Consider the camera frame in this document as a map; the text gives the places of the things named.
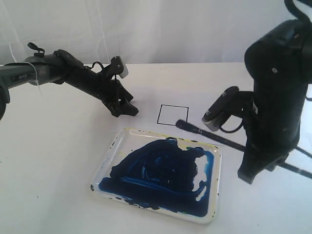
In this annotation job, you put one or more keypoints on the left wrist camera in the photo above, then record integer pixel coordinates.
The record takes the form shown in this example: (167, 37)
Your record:
(117, 67)

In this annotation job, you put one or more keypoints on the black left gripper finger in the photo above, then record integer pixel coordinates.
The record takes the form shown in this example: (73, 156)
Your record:
(124, 94)
(123, 107)

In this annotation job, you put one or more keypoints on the black paintbrush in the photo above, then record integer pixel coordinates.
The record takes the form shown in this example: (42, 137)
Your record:
(183, 125)

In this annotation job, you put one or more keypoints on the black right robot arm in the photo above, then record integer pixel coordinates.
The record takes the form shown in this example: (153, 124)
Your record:
(280, 64)

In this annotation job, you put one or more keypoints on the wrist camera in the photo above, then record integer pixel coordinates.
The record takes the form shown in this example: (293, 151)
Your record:
(117, 67)
(216, 115)

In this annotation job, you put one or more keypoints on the white paper with black square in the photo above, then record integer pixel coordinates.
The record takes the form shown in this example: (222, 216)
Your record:
(160, 110)

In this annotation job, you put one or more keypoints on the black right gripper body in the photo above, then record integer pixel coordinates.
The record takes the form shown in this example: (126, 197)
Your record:
(271, 117)

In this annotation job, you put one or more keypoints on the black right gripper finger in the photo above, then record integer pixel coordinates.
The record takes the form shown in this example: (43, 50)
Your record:
(252, 164)
(276, 163)

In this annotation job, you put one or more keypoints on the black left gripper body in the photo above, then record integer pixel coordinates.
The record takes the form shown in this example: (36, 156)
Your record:
(91, 80)

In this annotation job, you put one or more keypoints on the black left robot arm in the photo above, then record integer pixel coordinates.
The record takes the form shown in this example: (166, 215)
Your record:
(36, 70)

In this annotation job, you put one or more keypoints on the white curtain backdrop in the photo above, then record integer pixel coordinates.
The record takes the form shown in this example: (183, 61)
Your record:
(140, 31)

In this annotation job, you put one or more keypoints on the white paint tray blue paint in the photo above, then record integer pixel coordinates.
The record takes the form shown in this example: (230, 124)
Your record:
(164, 174)

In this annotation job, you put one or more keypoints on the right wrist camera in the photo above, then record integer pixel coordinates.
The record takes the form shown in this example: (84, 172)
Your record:
(216, 115)

